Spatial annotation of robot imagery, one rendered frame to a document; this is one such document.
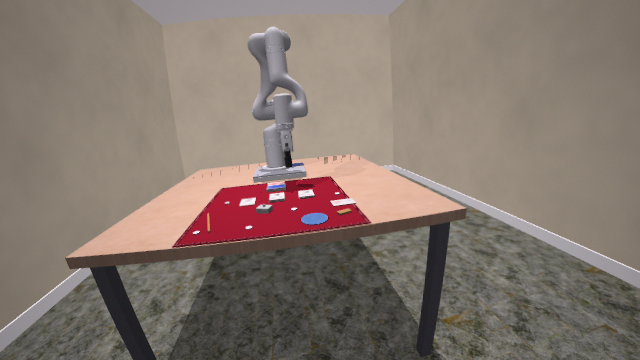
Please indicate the dark red card cloth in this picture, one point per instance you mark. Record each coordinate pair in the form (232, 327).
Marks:
(228, 221)

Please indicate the blue round disc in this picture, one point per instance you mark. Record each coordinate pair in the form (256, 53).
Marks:
(314, 219)

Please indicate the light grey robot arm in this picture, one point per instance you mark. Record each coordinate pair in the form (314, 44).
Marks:
(284, 109)

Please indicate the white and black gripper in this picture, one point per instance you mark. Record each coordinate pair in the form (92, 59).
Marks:
(287, 139)

